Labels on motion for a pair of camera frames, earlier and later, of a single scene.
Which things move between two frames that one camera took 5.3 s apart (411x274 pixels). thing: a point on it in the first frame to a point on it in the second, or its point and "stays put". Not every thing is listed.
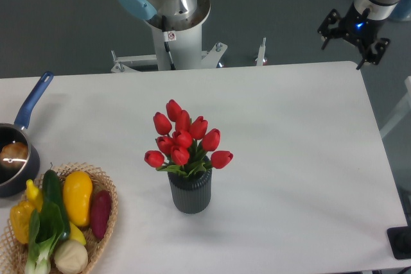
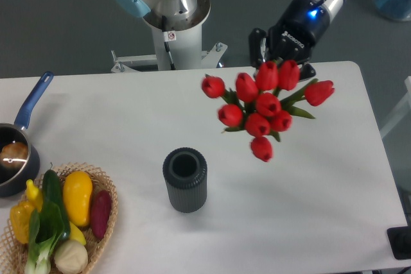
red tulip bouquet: (186, 145) to (263, 106)
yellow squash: (77, 190) stays put
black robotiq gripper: (357, 27) to (305, 23)
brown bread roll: (14, 155) stays put
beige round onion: (70, 257) stays put
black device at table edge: (400, 239) stays put
